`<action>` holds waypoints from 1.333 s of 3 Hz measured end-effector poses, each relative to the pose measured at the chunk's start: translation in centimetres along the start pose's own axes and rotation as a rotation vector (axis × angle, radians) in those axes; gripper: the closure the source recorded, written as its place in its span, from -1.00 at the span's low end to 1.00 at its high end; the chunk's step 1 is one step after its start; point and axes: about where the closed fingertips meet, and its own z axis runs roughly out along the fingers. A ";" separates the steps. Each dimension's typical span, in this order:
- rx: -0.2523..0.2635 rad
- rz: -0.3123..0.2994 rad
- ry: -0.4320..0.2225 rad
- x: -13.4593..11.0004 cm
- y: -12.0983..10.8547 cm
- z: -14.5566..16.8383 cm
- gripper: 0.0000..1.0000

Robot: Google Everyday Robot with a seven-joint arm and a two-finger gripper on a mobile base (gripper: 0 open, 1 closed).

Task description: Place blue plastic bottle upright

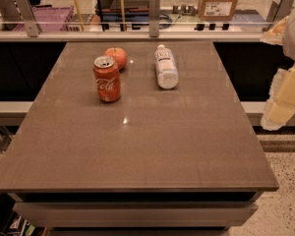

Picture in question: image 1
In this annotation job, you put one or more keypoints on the glass railing panel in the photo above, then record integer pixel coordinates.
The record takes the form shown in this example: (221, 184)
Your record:
(252, 16)

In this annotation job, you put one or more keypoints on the brown cardboard box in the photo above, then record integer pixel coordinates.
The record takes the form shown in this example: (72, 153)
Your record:
(216, 10)

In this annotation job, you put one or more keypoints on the red Coca-Cola can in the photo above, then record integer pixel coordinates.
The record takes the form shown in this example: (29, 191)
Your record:
(107, 78)

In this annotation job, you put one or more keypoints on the grey table drawer front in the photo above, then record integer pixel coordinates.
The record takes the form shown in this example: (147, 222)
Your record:
(96, 215)

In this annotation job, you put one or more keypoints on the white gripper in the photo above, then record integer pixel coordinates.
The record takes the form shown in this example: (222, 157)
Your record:
(280, 108)

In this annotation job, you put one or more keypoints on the red apple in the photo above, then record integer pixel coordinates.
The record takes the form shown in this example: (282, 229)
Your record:
(119, 54)

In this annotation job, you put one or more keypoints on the metal railing post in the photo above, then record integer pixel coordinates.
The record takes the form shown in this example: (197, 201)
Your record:
(153, 13)
(30, 24)
(278, 10)

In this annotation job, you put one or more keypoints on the left metal railing post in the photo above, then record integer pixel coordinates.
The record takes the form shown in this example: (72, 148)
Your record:
(30, 24)

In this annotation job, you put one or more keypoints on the right metal railing post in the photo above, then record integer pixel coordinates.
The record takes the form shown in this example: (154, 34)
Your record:
(278, 10)

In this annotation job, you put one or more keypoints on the middle metal railing post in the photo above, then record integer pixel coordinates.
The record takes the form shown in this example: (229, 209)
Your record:
(153, 13)

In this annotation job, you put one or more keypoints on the clear plastic water bottle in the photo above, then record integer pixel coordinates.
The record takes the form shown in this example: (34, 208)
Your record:
(165, 67)

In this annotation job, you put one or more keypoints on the purple plastic crate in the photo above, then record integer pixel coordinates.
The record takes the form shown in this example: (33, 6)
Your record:
(52, 18)

